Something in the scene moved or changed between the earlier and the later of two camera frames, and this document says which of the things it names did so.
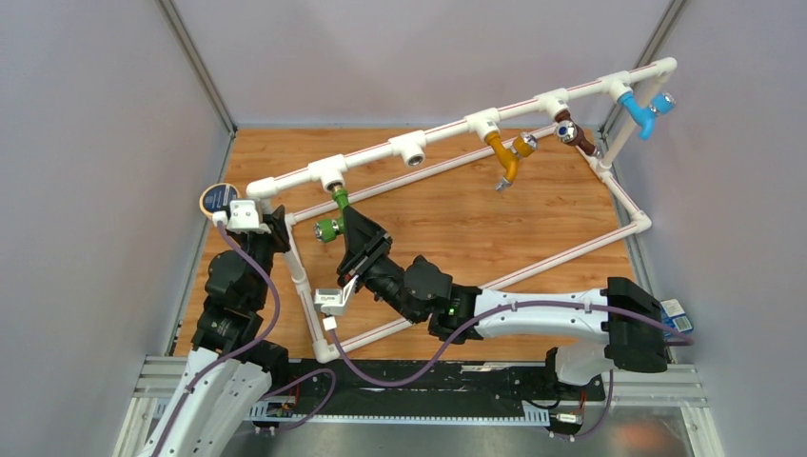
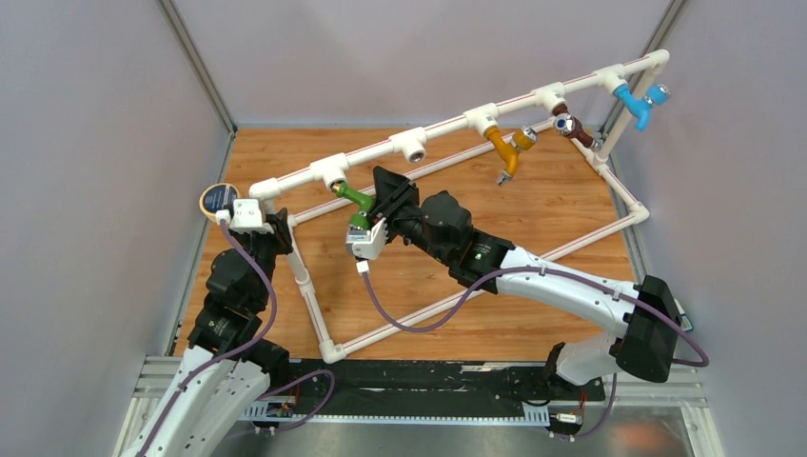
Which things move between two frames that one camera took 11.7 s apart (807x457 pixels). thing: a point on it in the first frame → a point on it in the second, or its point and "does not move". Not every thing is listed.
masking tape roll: (217, 196) does not move
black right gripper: (367, 243) → (394, 191)
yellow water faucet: (523, 145) does not move
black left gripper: (279, 230) does not move
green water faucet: (325, 230) → (360, 220)
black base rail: (422, 391) does not move
